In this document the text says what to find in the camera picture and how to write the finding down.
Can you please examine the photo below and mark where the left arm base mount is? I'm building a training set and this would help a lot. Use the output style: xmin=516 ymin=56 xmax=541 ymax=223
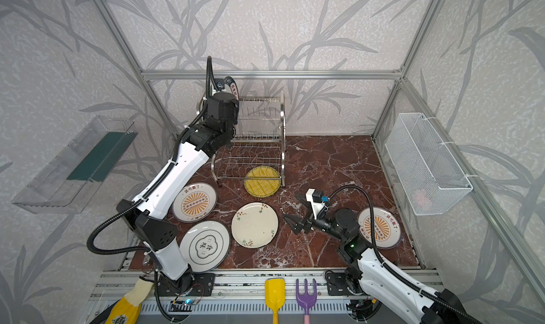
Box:
xmin=157 ymin=273 xmax=216 ymax=297

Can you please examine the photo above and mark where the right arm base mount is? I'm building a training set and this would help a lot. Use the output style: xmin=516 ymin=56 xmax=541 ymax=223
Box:
xmin=324 ymin=270 xmax=363 ymax=296

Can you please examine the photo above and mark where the white plate black emblem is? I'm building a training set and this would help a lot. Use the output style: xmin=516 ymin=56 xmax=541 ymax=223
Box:
xmin=180 ymin=221 xmax=231 ymax=273

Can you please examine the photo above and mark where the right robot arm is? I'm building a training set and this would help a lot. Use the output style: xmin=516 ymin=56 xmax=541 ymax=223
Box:
xmin=282 ymin=189 xmax=478 ymax=323

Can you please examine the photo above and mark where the orange sunburst plate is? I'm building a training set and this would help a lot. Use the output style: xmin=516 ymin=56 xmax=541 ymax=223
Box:
xmin=358 ymin=208 xmax=402 ymax=250
xmin=172 ymin=183 xmax=218 ymax=223

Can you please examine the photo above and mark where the cream floral plate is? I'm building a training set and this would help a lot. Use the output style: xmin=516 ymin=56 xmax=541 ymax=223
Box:
xmin=231 ymin=202 xmax=279 ymax=249

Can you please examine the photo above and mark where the yellow banana toy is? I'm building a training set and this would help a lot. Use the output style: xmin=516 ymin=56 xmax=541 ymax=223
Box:
xmin=106 ymin=279 xmax=153 ymax=324

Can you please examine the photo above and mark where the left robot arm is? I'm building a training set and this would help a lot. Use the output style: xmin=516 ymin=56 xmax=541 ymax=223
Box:
xmin=87 ymin=57 xmax=239 ymax=284

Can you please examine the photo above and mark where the yellow toy shovel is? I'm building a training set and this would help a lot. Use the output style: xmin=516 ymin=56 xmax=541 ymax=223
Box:
xmin=265 ymin=278 xmax=285 ymax=324

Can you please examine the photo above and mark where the steel dish rack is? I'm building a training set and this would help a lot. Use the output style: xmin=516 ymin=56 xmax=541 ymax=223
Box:
xmin=210 ymin=93 xmax=286 ymax=187

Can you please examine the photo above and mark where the clear plastic wall shelf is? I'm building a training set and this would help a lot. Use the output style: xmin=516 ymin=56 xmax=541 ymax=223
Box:
xmin=12 ymin=116 xmax=138 ymax=214

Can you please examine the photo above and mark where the white wire mesh basket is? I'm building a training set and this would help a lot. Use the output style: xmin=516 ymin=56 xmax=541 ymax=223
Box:
xmin=385 ymin=112 xmax=473 ymax=216

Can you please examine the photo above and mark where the purple toy fork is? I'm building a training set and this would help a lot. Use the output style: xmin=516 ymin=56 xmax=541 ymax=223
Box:
xmin=295 ymin=279 xmax=318 ymax=324

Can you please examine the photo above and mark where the green rim white plate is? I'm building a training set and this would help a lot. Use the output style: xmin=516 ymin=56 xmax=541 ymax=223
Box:
xmin=224 ymin=76 xmax=239 ymax=100

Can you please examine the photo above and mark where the yellow green woven plate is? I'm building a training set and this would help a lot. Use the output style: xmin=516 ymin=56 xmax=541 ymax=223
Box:
xmin=244 ymin=166 xmax=281 ymax=198

